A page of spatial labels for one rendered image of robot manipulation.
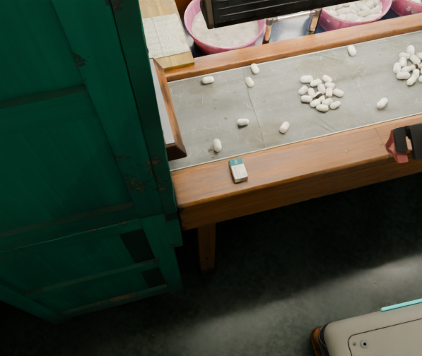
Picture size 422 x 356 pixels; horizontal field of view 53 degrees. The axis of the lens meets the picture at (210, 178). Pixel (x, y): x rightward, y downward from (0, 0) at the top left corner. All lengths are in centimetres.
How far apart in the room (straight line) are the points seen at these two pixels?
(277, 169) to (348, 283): 87
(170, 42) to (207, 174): 47
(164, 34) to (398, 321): 120
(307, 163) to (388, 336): 70
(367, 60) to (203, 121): 56
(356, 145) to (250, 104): 32
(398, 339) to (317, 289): 40
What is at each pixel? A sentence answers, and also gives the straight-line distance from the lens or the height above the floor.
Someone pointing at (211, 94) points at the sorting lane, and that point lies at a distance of 127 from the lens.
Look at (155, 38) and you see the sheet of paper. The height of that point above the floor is 78.
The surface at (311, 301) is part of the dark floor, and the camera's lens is 182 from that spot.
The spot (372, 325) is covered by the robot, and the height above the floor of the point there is 28.
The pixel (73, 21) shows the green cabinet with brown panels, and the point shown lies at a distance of 51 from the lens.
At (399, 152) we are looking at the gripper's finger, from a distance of 88.
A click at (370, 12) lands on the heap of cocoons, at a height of 74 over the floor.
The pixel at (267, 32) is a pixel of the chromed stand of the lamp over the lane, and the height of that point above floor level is 80.
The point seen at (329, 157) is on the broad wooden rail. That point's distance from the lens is 117.
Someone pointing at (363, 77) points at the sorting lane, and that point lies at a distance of 140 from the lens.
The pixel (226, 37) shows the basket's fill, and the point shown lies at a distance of 143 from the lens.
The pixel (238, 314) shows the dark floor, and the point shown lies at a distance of 176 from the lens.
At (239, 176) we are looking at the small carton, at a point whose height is 79.
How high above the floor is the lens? 174
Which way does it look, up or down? 63 degrees down
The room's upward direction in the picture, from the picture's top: straight up
